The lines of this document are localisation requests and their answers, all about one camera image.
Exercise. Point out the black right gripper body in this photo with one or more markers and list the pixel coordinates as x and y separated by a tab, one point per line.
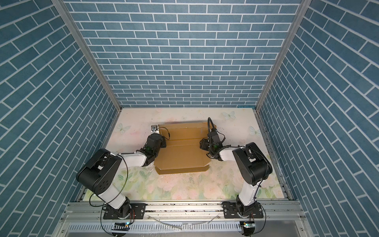
205	144

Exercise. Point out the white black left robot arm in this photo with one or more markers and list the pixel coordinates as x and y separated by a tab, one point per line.
98	173

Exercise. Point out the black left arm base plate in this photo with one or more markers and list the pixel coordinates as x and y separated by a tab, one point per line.
129	211

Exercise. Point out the aluminium right corner post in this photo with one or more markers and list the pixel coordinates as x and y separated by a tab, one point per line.
303	7

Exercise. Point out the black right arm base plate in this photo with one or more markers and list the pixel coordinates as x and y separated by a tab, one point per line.
234	210

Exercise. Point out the aluminium left corner post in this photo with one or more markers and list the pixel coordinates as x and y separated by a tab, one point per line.
74	30

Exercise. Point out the brown cardboard paper box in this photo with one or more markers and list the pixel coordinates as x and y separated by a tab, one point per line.
182	153

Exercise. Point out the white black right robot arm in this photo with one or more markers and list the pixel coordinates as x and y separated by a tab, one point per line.
253	166

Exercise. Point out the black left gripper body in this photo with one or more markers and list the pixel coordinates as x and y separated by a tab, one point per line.
162	144

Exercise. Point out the aluminium front rail frame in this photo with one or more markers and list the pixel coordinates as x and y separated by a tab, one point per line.
282	218

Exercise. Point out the aluminium corner post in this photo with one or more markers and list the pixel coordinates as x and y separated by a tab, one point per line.
74	30
303	7

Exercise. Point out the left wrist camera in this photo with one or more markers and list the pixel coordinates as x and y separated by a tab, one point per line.
154	129

